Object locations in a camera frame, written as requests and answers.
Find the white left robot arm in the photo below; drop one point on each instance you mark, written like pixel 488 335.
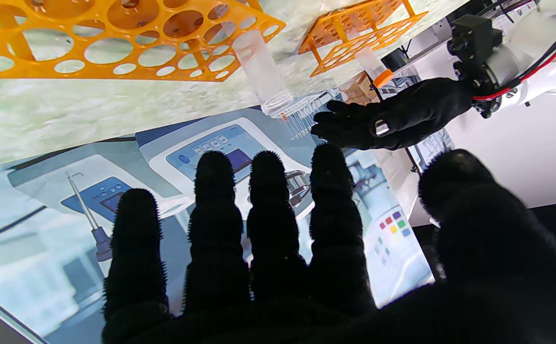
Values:
pixel 545 52

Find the orange test tube rack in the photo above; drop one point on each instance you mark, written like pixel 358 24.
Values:
pixel 115 38
pixel 354 33

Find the black backdrop frame pole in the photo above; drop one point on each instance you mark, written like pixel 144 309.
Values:
pixel 411 160

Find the printed laboratory backdrop poster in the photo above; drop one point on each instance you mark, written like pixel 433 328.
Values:
pixel 115 215

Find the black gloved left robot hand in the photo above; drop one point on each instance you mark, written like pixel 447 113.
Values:
pixel 402 114

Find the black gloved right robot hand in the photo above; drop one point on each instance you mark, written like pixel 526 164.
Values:
pixel 474 286

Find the clear plastic test tube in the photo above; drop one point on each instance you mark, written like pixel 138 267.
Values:
pixel 263 71
pixel 369 61

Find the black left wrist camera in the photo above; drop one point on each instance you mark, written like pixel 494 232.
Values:
pixel 474 45

